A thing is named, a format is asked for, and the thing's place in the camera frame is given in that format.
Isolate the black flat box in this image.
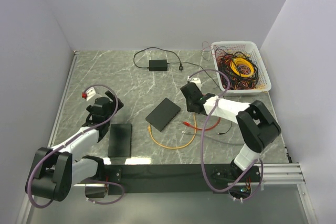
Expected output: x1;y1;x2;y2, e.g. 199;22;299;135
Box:
108;123;132;158

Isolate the tangled cable bundle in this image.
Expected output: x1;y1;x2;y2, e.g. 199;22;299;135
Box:
201;41;266;91

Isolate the grey ethernet cable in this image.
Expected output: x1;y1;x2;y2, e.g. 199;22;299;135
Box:
182;131;245;146

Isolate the black network switch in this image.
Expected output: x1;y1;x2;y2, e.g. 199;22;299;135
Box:
145;98;181;132

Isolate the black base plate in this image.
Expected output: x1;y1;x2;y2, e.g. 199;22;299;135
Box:
104;163;264;196

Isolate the yellow ethernet cable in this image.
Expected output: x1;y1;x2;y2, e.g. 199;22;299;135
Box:
148;113;197;150

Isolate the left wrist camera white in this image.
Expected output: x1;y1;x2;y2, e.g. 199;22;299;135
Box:
81;87;97;101

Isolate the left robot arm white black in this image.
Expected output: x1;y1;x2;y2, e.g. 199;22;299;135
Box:
25;87;123;208

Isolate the red ethernet cable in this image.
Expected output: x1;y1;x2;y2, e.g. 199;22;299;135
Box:
182;116;222;131

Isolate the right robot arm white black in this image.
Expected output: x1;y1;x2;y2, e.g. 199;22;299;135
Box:
181;82;281;182

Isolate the black power adapter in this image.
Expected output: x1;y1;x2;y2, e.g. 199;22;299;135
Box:
149;59;168;71

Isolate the aluminium rail frame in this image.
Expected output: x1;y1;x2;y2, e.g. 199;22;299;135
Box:
238;163;306;185

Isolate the black power adapter cable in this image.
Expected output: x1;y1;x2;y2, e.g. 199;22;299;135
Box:
133;47;221;88

